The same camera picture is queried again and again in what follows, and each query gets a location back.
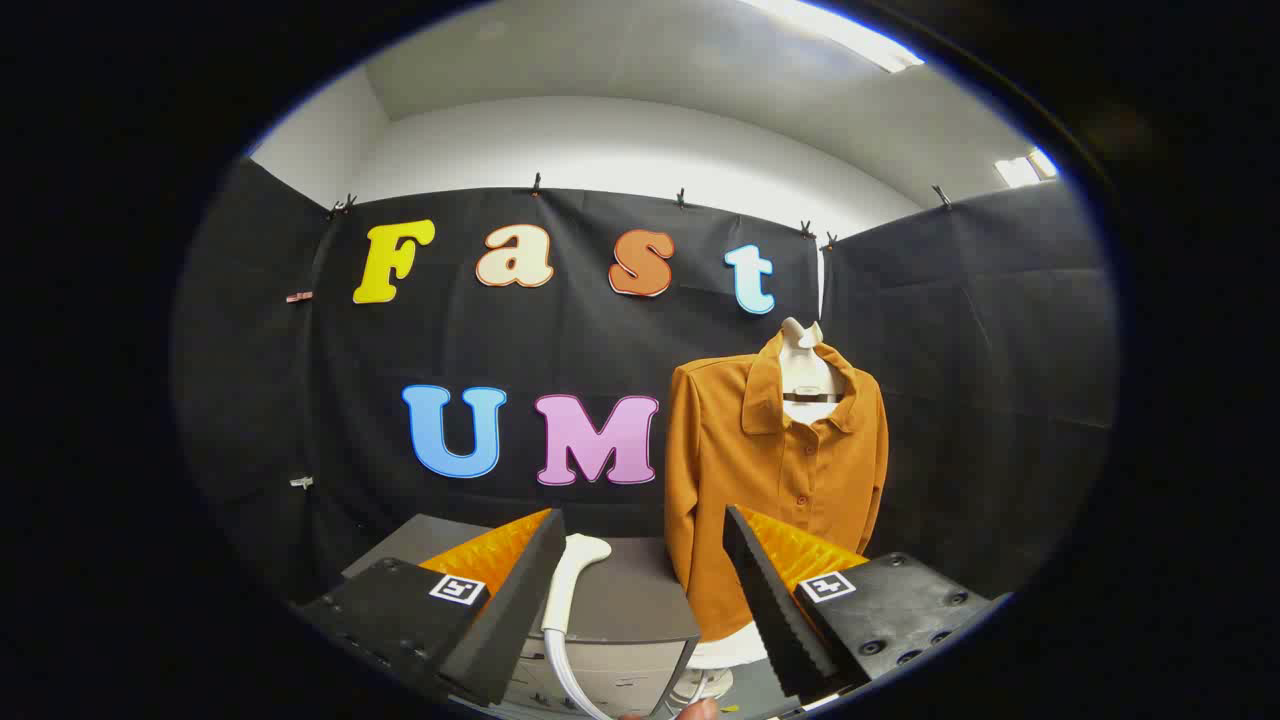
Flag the small ceiling light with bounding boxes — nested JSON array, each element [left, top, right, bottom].
[[993, 147, 1059, 189]]

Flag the black backdrop cloth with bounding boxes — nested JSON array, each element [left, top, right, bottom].
[[170, 155, 1119, 611]]

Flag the row of black cloth clips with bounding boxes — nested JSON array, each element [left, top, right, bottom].
[[328, 172, 953, 251]]

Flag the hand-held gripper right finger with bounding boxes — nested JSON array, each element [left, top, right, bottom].
[[722, 505, 1011, 702]]

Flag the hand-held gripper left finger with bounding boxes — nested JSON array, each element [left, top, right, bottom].
[[295, 507, 567, 708]]

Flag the white garment steamer head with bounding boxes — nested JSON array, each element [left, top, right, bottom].
[[541, 533, 612, 637]]

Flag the white steamer hose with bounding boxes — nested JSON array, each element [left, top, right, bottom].
[[543, 628, 616, 720]]

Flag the white mannequin torso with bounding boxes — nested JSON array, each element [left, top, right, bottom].
[[688, 318, 847, 703]]

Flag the long ceiling light panel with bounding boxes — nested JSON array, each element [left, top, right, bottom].
[[740, 0, 926, 74]]

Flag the orange button-up shirt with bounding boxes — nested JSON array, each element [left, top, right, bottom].
[[663, 332, 890, 643]]

